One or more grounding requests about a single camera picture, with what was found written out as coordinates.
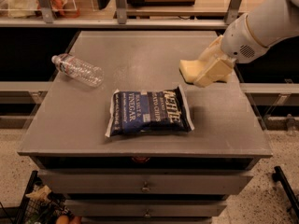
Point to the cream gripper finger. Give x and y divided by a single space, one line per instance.
213 71
213 51

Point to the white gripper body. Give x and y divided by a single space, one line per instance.
240 42

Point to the yellow sponge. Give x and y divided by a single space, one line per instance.
189 70

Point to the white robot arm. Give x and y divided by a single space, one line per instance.
271 22

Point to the blue potato chip bag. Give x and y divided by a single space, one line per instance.
148 111

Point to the grey drawer cabinet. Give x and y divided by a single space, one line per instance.
144 147

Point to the black metal stand leg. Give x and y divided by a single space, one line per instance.
278 176

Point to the clear plastic water bottle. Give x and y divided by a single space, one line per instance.
79 70

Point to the upper grey drawer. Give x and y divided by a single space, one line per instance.
141 182

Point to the grey drawer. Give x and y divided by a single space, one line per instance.
145 208
141 182

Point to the lower grey drawer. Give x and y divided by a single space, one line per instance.
145 208

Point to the clear acrylic box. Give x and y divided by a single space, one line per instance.
30 8

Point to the grey metal shelf rail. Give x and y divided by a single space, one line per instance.
142 24

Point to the black wire basket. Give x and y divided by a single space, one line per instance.
39 206

